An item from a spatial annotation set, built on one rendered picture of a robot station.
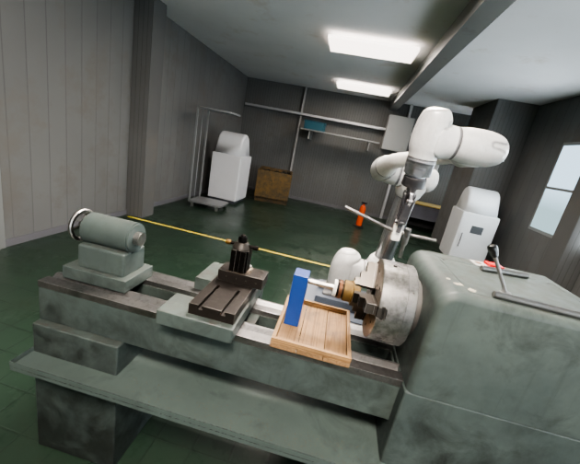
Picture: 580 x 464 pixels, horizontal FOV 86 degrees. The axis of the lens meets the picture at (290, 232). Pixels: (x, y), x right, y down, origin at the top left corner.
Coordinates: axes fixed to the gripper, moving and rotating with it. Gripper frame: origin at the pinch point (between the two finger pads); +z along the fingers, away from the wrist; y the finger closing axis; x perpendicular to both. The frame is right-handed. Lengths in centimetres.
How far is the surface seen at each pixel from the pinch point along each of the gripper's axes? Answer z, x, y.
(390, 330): 30.9, 6.2, 15.4
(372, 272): 21.8, -3.1, -4.7
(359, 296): 26.1, -6.5, 7.9
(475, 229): 138, 206, -479
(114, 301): 48, -99, 26
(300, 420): 81, -16, 24
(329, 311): 51, -16, -11
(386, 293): 19.1, 1.3, 11.8
